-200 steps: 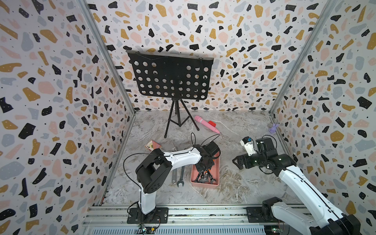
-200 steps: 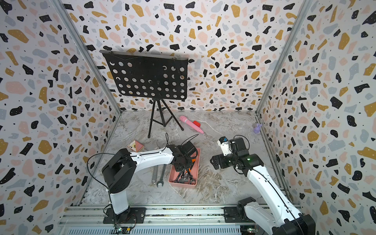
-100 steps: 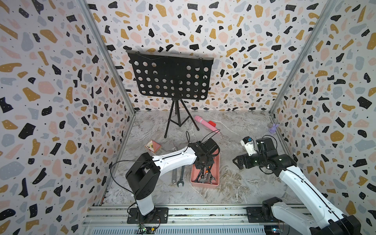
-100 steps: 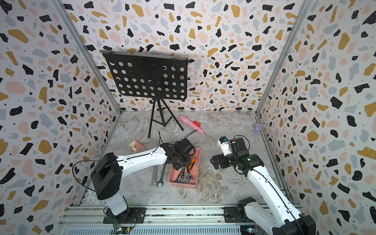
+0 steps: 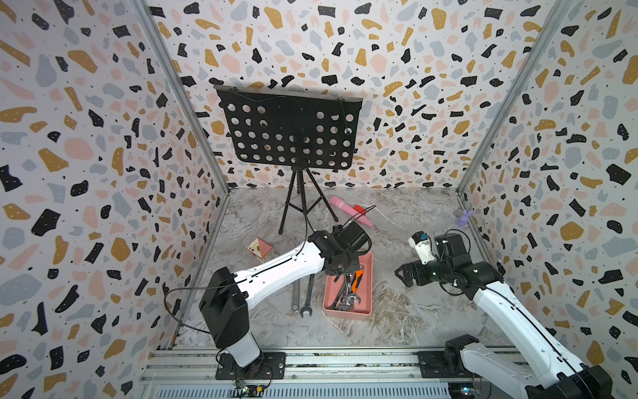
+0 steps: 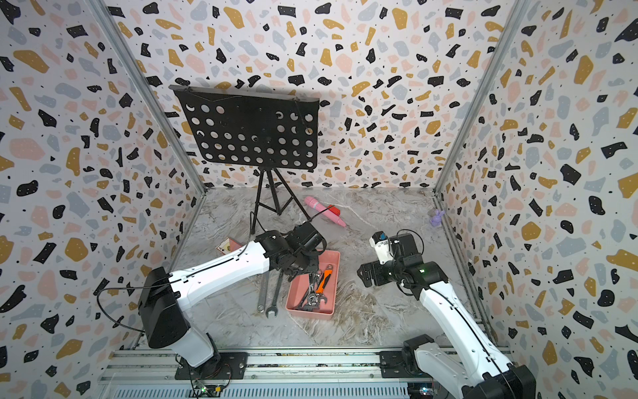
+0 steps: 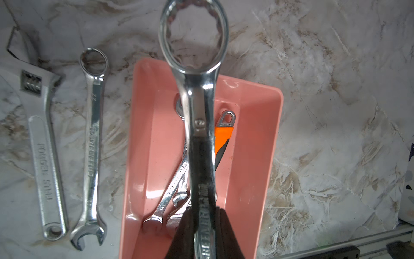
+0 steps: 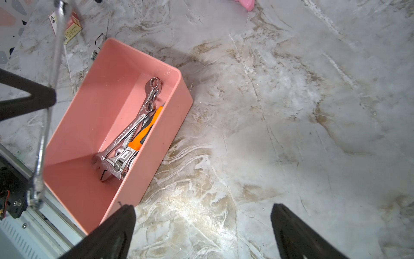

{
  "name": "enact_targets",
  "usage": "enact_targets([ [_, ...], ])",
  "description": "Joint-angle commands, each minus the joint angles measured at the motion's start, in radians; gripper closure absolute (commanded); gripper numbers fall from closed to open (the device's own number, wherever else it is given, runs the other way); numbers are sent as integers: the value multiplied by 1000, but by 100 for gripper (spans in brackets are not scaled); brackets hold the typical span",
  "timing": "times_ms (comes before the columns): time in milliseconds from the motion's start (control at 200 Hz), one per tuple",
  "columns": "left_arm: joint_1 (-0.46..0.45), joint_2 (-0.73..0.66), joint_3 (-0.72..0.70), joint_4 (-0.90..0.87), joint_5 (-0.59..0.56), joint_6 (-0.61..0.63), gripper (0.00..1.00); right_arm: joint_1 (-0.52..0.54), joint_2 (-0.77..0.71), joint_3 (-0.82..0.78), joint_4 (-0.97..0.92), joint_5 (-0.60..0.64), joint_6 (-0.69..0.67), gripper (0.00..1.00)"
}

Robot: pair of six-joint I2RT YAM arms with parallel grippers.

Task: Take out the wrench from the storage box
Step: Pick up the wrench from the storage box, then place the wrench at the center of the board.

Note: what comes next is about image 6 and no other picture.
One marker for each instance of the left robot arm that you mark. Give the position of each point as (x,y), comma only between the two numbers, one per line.
(166,297)

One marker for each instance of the large silver combination wrench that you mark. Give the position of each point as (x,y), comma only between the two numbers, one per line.
(272,310)

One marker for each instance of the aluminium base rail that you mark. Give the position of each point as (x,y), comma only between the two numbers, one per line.
(271,372)

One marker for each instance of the small purple toy figure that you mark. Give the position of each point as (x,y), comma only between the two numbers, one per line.
(436,217)

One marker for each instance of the pink plastic storage box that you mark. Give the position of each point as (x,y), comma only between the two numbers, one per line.
(296,303)

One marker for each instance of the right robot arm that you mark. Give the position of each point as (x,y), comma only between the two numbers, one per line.
(480,369)

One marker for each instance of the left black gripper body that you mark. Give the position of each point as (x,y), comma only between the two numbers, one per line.
(306,263)

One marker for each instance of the black perforated music stand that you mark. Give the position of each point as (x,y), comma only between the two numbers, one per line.
(269,131)

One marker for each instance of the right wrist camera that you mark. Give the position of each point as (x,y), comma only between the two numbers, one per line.
(382,246)

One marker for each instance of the long silver combination wrench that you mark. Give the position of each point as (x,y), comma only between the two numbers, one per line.
(263,292)

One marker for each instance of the pink handheld microphone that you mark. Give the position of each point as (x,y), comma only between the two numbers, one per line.
(322,210)

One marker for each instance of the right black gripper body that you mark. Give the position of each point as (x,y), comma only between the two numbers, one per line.
(389,272)

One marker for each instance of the small pink card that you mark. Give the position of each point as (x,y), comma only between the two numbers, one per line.
(228,246)

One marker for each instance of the orange handled adjustable wrench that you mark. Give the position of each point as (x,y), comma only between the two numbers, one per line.
(316,291)

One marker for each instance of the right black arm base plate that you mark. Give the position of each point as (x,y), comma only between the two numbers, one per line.
(399,364)

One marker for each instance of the red small object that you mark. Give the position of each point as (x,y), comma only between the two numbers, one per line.
(334,210)

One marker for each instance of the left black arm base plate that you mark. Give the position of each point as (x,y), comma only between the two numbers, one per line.
(223,366)

